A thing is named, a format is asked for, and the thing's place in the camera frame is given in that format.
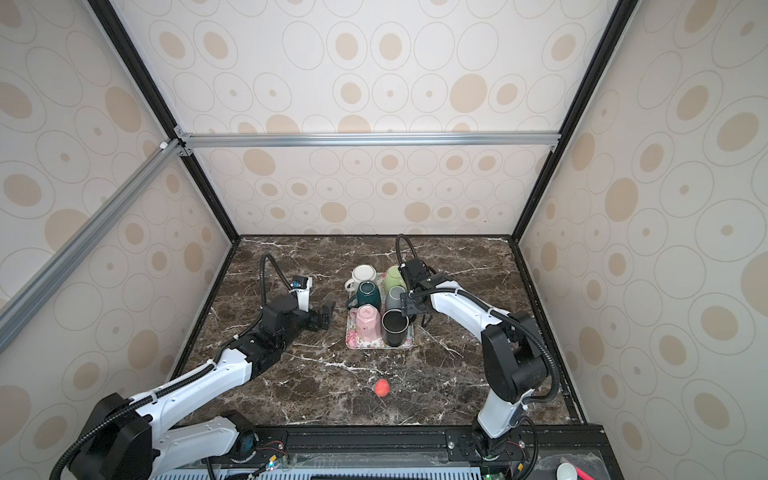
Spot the grey ceramic mug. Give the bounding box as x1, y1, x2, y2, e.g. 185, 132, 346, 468
385, 285, 406, 311

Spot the black ceramic mug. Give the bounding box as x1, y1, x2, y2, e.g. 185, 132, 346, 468
381, 309, 410, 347

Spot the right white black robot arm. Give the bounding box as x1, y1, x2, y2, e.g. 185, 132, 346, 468
398, 258, 561, 458

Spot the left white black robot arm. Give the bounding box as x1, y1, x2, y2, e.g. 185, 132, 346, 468
50, 294, 335, 479

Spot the light green ceramic mug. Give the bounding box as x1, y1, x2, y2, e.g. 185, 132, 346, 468
383, 265, 406, 293

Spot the pink ceramic mug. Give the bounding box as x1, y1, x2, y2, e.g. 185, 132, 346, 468
350, 305, 382, 343

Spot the dark green ceramic mug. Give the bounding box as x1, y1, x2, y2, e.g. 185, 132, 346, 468
346, 280, 382, 310

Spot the white ceramic mug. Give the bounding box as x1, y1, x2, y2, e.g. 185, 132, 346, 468
344, 264, 377, 293

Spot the floral rectangular tray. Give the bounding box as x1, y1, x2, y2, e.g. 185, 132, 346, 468
346, 304, 415, 350

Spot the small red toy fruit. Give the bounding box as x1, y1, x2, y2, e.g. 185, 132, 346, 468
374, 378, 390, 398

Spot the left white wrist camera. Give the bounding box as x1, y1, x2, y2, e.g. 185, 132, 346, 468
290, 276, 313, 312

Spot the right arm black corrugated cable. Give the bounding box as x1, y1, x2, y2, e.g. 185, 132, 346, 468
394, 233, 562, 404

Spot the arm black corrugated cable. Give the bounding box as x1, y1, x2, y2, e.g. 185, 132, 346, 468
394, 233, 562, 404
50, 253, 301, 480

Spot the horizontal aluminium frame bar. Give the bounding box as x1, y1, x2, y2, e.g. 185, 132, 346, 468
181, 131, 561, 148

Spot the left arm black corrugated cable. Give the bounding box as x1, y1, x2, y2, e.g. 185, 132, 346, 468
50, 253, 301, 480

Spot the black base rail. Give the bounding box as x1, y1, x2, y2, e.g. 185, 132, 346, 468
212, 425, 623, 479

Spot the diagonal aluminium frame bar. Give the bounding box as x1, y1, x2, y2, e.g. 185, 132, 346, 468
1, 139, 181, 350

